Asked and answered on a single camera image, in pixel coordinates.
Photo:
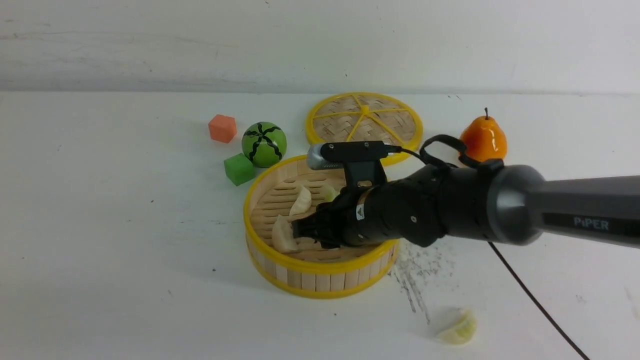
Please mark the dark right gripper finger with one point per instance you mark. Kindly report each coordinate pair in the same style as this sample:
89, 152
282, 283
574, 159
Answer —
331, 241
321, 225

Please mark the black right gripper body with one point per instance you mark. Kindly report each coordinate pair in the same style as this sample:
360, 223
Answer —
406, 208

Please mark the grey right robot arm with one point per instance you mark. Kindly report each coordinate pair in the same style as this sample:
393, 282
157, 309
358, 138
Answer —
510, 205

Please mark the green-tinted dumpling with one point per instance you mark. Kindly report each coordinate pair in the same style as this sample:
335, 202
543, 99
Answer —
457, 326

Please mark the orange toy pear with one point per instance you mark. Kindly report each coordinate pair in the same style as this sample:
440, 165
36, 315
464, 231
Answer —
484, 139

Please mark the green cube block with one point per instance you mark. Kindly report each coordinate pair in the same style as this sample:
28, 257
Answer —
239, 169

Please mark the green toy watermelon ball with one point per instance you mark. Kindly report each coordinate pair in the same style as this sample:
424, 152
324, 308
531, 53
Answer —
264, 144

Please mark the bamboo steamer lid yellow rim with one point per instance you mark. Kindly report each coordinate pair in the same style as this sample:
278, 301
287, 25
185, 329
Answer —
364, 116

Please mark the bamboo steamer tray yellow rims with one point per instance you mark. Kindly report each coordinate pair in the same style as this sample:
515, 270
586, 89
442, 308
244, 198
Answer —
311, 271

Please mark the pale yellow-green dumpling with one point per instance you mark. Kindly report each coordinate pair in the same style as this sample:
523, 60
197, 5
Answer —
328, 193

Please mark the orange cube block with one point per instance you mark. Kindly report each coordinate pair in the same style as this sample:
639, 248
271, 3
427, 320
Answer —
222, 128

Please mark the white dumpling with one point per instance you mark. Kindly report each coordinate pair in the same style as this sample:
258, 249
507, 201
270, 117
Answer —
282, 238
303, 201

